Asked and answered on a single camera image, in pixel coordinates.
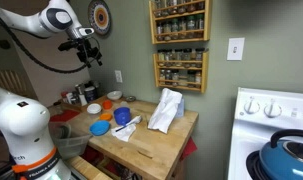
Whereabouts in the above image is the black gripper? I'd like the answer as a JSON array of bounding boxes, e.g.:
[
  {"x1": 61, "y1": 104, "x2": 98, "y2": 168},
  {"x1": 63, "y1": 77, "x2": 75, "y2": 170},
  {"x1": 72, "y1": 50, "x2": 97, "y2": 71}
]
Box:
[{"x1": 58, "y1": 38, "x2": 102, "y2": 68}]

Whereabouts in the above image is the dark blue cup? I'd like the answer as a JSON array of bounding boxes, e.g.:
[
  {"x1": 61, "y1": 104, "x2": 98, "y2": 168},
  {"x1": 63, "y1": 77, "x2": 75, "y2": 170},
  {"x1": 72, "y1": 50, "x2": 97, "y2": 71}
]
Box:
[{"x1": 114, "y1": 107, "x2": 131, "y2": 125}]

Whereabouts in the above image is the light blue bowl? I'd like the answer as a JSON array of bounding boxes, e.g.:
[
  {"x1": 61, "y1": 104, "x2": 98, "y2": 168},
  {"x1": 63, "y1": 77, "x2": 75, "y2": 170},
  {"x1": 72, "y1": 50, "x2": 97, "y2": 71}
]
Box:
[{"x1": 89, "y1": 120, "x2": 110, "y2": 136}]

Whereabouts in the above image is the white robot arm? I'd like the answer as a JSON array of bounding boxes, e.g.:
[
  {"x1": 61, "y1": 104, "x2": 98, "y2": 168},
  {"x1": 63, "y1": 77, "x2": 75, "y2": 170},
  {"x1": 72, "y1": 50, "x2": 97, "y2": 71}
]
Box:
[{"x1": 0, "y1": 0, "x2": 101, "y2": 180}]

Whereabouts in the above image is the white ceramic bowl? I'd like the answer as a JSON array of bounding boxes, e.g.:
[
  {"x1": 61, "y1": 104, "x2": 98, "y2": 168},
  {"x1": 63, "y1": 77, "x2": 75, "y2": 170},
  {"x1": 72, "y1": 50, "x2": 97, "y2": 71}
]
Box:
[{"x1": 107, "y1": 91, "x2": 123, "y2": 100}]

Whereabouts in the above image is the orange small cup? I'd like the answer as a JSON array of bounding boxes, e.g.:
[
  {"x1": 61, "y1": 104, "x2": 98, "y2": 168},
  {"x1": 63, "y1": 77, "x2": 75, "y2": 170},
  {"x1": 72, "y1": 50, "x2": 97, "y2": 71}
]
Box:
[{"x1": 102, "y1": 100, "x2": 112, "y2": 110}]

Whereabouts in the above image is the wooden spice tray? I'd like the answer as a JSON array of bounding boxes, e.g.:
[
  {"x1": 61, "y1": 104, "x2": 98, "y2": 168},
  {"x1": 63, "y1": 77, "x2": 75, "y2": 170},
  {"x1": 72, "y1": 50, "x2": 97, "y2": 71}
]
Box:
[{"x1": 60, "y1": 94, "x2": 109, "y2": 113}]

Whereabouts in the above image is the white round container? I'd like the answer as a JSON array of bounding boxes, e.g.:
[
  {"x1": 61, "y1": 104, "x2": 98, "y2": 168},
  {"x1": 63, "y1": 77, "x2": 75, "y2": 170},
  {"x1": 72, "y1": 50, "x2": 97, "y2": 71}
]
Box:
[{"x1": 87, "y1": 103, "x2": 101, "y2": 114}]

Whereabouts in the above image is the red silicone mat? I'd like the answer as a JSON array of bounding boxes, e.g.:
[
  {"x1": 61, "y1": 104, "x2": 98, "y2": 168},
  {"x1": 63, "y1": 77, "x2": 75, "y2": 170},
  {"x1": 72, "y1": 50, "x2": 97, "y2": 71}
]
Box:
[{"x1": 50, "y1": 110, "x2": 79, "y2": 122}]

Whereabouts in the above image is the orange small lid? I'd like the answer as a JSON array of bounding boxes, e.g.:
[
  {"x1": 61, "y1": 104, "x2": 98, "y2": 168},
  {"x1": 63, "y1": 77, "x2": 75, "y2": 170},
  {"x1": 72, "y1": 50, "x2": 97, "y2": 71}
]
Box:
[{"x1": 99, "y1": 113, "x2": 113, "y2": 121}]

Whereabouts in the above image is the small white crumpled napkin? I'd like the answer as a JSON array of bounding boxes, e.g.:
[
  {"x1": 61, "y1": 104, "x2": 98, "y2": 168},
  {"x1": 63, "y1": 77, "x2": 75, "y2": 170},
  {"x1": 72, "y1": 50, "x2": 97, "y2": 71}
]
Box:
[{"x1": 111, "y1": 116, "x2": 142, "y2": 142}]

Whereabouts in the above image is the upper wooden spice rack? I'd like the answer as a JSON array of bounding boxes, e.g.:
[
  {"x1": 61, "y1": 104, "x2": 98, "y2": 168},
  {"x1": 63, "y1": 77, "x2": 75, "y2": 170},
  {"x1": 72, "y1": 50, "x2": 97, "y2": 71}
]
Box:
[{"x1": 149, "y1": 0, "x2": 212, "y2": 44}]

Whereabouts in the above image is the wooden spice rack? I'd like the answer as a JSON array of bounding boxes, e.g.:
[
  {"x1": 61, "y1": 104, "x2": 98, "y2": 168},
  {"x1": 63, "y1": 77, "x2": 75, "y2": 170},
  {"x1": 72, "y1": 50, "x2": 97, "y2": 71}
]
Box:
[
  {"x1": 149, "y1": 0, "x2": 212, "y2": 44},
  {"x1": 153, "y1": 48, "x2": 209, "y2": 93}
]

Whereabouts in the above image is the clear plastic bin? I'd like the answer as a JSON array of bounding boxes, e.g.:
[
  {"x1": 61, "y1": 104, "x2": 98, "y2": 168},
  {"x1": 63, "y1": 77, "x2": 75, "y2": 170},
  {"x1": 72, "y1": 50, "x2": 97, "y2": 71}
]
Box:
[{"x1": 48, "y1": 122, "x2": 91, "y2": 159}]

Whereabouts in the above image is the lower wooden spice rack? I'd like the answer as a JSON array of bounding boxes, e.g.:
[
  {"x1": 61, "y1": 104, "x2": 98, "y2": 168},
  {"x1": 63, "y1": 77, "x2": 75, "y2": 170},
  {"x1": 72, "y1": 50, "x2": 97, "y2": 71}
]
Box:
[{"x1": 153, "y1": 48, "x2": 209, "y2": 93}]

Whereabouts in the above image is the large white crumpled bag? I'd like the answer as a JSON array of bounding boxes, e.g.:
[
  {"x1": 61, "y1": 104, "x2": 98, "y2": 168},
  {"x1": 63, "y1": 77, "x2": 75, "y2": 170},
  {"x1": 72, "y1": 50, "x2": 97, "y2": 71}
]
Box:
[{"x1": 148, "y1": 88, "x2": 184, "y2": 133}]

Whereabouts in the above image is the white stove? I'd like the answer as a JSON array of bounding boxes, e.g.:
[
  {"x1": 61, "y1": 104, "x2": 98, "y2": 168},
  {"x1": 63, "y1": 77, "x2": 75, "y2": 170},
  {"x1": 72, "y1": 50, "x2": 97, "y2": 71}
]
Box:
[{"x1": 227, "y1": 88, "x2": 303, "y2": 180}]

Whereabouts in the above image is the blue kettle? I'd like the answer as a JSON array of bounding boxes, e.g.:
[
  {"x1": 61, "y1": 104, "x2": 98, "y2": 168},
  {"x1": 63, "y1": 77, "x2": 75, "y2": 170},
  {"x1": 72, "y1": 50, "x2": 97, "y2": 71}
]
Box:
[{"x1": 259, "y1": 129, "x2": 303, "y2": 180}]

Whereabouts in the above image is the white wall outlet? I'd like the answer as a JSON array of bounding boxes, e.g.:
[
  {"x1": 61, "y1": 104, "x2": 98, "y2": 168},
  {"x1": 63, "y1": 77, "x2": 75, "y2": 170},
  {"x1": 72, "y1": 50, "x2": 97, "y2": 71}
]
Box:
[{"x1": 115, "y1": 70, "x2": 123, "y2": 83}]

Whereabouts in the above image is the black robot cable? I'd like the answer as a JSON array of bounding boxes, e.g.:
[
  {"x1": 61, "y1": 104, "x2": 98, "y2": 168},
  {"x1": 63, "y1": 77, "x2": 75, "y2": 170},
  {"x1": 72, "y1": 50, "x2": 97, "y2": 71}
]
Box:
[{"x1": 0, "y1": 9, "x2": 92, "y2": 75}]

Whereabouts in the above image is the white light switch plate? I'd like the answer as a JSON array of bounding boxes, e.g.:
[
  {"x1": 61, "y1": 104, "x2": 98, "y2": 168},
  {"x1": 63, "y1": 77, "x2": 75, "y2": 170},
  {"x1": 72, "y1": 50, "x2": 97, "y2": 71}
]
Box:
[{"x1": 227, "y1": 38, "x2": 245, "y2": 61}]

